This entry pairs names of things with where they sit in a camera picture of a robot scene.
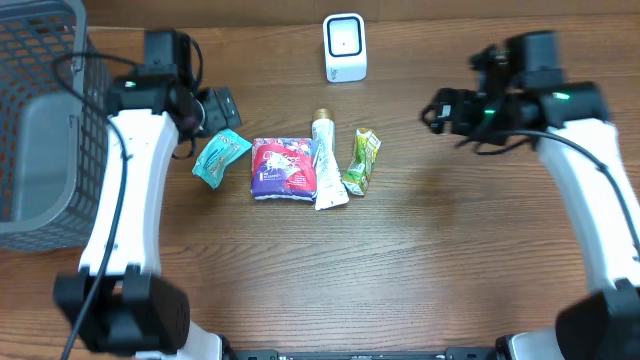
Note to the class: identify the green juice carton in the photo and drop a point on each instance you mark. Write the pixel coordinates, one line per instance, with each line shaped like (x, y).
(357, 177)

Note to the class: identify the teal wet wipes pack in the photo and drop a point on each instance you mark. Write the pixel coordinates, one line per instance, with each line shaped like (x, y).
(221, 151)

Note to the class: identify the red purple pad pack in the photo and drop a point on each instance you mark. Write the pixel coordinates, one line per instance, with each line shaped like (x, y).
(284, 168)

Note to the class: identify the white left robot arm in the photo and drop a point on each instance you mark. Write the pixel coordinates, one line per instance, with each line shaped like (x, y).
(118, 302)

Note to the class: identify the white tube gold cap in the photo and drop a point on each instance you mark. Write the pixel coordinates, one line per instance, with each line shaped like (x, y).
(330, 189)

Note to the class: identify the white barcode scanner box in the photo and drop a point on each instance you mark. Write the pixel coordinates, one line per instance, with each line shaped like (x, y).
(345, 48)

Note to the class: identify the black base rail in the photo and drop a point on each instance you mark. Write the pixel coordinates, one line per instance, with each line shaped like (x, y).
(452, 353)

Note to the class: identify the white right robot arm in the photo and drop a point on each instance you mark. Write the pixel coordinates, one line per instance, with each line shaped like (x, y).
(524, 98)

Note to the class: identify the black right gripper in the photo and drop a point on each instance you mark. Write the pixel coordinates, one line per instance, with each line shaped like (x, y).
(471, 127)

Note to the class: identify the grey plastic mesh basket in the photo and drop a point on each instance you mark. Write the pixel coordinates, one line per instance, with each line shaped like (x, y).
(53, 150)

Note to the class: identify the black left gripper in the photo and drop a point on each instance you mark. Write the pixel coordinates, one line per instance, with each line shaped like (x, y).
(226, 110)

